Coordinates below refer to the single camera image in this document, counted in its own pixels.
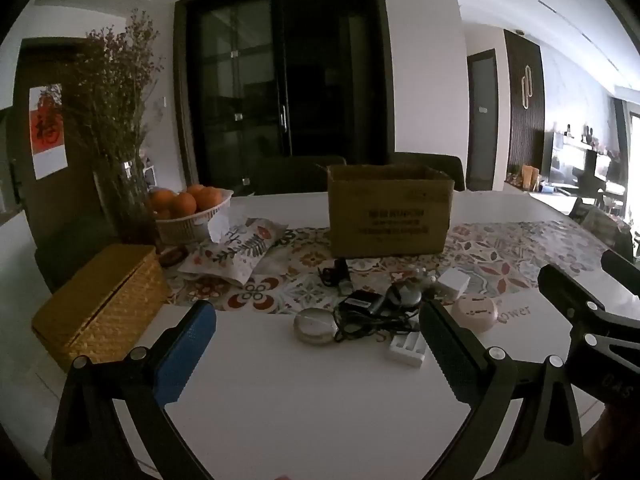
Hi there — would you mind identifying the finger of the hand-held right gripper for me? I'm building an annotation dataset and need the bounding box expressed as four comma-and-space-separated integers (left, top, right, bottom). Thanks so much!
537, 263, 640, 335
600, 249, 640, 283

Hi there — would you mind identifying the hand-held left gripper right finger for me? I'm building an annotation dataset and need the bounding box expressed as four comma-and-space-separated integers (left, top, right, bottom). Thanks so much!
417, 299, 587, 480

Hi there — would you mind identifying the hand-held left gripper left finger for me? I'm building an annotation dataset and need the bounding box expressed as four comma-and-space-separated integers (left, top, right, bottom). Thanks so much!
47, 300, 218, 480

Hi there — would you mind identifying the white battery tray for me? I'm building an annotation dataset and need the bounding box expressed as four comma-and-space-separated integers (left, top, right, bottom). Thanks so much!
385, 331, 429, 367

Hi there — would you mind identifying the pink round case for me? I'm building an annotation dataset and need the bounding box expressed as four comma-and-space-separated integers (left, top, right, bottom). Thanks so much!
450, 294, 499, 334

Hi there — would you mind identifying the white power adapter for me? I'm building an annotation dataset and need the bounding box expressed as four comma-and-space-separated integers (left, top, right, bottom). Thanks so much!
437, 269, 471, 300

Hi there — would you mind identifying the grey round case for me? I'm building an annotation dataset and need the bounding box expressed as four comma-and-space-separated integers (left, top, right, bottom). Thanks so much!
385, 282, 424, 312

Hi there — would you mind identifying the black charger with cable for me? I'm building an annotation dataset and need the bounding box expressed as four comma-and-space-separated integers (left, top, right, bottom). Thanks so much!
332, 287, 422, 344

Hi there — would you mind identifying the brown cardboard box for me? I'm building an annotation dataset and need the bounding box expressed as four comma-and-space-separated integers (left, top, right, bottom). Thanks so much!
327, 164, 456, 259

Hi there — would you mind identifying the dark chair with woven cushion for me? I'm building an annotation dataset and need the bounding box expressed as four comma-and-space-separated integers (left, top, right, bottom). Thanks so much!
570, 195, 637, 261

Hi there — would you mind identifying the patterned table mat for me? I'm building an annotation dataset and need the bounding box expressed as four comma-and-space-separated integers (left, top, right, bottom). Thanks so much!
160, 220, 608, 317

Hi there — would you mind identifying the dark round dish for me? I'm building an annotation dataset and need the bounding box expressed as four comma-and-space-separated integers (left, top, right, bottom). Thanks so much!
160, 246, 190, 267

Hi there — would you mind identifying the yellow woven tissue box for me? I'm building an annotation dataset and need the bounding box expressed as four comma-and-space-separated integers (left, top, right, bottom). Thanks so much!
31, 244, 173, 373

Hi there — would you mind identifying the floral fabric tissue pouch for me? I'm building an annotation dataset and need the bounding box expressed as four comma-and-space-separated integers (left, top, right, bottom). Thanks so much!
177, 216, 290, 286

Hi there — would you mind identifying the white fruit basket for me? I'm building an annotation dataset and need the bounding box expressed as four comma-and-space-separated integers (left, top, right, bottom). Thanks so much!
150, 189, 235, 246

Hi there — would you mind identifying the black folding clip device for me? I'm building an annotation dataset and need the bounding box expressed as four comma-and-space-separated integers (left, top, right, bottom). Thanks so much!
320, 257, 354, 296

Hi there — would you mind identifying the glass vase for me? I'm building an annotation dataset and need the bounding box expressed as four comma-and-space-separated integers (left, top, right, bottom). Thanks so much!
92, 157, 161, 250

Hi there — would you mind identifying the brown wooden door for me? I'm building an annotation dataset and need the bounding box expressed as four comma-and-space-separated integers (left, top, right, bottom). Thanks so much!
9, 37, 123, 293

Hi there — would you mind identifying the dark dining chair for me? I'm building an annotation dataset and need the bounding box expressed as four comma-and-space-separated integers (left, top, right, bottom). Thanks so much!
252, 156, 348, 196
390, 152, 466, 192

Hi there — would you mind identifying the grey interior door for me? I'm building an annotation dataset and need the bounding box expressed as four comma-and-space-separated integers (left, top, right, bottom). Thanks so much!
467, 49, 501, 192

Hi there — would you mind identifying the dark glass double door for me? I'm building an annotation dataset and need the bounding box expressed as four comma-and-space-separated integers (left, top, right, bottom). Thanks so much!
174, 0, 397, 192

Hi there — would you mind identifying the dark slatted wall panel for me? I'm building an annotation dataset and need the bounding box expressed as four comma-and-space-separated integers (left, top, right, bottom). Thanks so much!
502, 29, 546, 182

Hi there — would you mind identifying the white loop wall ornament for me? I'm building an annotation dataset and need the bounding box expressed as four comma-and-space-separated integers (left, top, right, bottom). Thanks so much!
518, 65, 534, 110

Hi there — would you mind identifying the red wall poster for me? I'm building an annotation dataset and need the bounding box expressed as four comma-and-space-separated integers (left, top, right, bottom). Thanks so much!
29, 84, 69, 180

